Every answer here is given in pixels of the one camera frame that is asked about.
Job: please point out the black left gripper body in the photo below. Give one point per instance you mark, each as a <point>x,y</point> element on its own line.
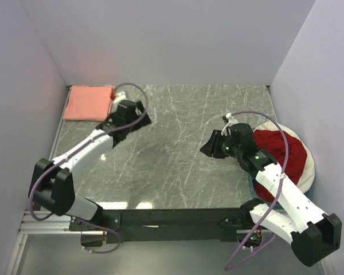
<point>144,122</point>

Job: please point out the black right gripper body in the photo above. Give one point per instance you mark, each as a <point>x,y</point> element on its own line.
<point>222,146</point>

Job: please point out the salmon pink t shirt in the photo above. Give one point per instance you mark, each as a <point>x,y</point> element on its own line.
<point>89,103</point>

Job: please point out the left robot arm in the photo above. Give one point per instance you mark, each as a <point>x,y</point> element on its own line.
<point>52,185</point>

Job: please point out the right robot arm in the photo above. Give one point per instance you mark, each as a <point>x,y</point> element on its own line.
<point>312,234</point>

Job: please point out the red t shirt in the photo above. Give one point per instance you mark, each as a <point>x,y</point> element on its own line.
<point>281,154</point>

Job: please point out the teal rimmed laundry basket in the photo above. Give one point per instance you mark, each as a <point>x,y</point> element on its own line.
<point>252,183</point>

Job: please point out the black base crossbar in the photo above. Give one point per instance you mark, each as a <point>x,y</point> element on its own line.
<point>224,235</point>

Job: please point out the aluminium frame rail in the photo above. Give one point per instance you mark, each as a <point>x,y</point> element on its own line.
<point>138,219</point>

